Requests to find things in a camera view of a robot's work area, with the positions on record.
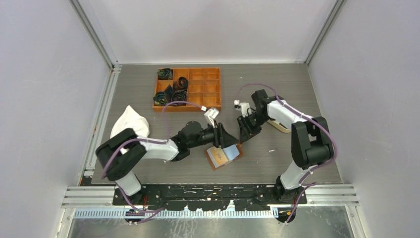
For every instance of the orange wooden compartment box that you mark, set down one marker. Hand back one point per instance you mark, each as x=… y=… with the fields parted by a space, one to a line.
x=204 y=89

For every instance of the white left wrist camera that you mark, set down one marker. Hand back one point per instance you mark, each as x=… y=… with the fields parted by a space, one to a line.
x=210 y=116

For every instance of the aluminium frame rail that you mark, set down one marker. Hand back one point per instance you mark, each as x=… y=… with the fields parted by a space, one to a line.
x=95 y=203

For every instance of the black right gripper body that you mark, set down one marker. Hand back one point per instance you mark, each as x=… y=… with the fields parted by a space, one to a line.
x=255 y=121

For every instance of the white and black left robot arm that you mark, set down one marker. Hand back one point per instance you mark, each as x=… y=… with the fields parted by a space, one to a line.
x=120 y=154

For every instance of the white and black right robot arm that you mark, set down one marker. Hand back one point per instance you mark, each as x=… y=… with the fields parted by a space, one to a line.
x=311 y=144

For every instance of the brown leather card holder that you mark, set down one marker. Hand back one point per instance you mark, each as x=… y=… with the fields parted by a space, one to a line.
x=219 y=158

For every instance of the beige oval tray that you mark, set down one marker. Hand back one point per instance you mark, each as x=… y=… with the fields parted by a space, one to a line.
x=279 y=126

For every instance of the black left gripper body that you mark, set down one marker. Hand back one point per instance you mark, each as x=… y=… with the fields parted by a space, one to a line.
x=214 y=137

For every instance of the white cloth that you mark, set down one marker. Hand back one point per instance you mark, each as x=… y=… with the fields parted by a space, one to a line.
x=131 y=119

